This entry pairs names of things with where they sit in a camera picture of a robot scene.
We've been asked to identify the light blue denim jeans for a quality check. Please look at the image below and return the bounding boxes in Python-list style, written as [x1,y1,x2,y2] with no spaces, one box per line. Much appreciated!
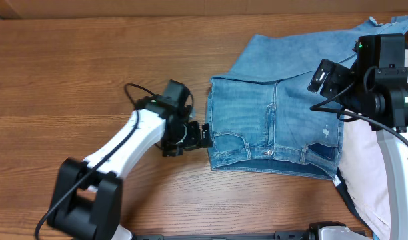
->
[205,16,408,180]

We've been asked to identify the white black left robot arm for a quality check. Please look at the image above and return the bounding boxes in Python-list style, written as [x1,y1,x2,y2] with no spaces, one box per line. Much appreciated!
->
[34,80,211,240]

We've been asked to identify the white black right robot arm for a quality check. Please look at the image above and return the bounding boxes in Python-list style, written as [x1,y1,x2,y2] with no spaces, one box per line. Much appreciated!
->
[307,34,408,239]

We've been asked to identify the beige cloth garment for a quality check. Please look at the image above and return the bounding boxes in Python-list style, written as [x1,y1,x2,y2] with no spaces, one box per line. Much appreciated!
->
[339,50,408,239]

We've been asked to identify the dark navy garment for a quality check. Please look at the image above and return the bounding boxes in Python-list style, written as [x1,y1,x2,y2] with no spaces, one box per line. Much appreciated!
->
[333,169,369,228]

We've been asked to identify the brown cardboard backboard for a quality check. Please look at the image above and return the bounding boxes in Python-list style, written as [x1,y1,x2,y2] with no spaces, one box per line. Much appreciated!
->
[0,0,408,19]

